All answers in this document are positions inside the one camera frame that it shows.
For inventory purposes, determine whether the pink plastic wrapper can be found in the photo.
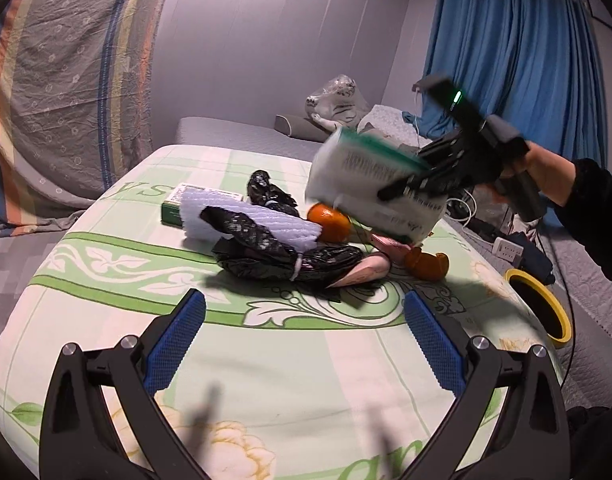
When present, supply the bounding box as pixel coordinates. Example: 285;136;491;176
370;232;421;262
328;254;391;289

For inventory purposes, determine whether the white foam fruit net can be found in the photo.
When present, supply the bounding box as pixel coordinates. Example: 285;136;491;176
178;186;323;251

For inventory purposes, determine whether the white cable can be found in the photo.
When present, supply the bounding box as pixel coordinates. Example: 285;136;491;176
443;187;479;228

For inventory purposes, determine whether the grey striped hanging bedsheet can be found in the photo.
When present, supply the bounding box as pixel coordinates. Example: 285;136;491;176
0;0;179;238

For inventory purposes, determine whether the white power strip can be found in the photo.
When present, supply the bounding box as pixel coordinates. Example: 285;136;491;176
492;239;527;263

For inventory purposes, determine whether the black power adapter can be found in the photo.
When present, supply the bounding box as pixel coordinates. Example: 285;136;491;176
466;217;502;241

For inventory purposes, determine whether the navy red pouch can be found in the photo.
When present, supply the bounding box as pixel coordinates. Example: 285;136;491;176
506;230;557;286

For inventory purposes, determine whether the white and green carton box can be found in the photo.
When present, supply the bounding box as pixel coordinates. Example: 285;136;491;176
305;126;447;247

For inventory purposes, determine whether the orange tangerine peel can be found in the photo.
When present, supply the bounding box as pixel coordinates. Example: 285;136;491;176
403;247;451;281

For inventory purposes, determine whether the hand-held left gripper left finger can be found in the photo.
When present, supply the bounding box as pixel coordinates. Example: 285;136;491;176
38;288;221;480

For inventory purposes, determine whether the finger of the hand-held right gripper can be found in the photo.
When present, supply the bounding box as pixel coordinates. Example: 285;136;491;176
377;162;474;201
417;130;474;166

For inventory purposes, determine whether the orange tangerine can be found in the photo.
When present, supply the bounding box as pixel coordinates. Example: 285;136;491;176
307;202;353;243

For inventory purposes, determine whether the large black plastic bag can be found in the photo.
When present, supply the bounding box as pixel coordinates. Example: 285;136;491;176
200;205;364;291

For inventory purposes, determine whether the yellow rimmed trash bin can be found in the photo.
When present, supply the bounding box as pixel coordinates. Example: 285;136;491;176
505;268;573;350

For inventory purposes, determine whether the person's right hand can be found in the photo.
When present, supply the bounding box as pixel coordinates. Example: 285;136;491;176
523;141;582;208

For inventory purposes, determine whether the person's right forearm black sleeve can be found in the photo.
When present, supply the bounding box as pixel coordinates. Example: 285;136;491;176
561;157;612;341

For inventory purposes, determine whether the tiger plush toy in plastic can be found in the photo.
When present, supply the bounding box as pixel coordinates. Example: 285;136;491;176
306;75;371;136

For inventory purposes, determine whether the grey pillow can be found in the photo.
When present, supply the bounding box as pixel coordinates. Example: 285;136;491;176
275;114;337;143

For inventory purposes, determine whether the small black plastic bag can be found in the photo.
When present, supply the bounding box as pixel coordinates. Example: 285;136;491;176
247;170;301;218

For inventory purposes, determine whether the blue curtain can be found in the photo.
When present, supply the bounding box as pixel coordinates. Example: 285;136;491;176
418;0;609;171

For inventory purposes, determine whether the green floral printed blanket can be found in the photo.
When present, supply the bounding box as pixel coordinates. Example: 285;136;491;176
0;144;572;480

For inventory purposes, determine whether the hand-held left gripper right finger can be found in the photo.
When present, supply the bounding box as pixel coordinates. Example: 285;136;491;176
401;291;572;480

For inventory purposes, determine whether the white floral cloth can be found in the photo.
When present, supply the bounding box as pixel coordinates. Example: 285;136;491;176
358;104;427;143

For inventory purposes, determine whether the small green carton box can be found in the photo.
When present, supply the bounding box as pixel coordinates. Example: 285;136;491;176
161;183;247;226

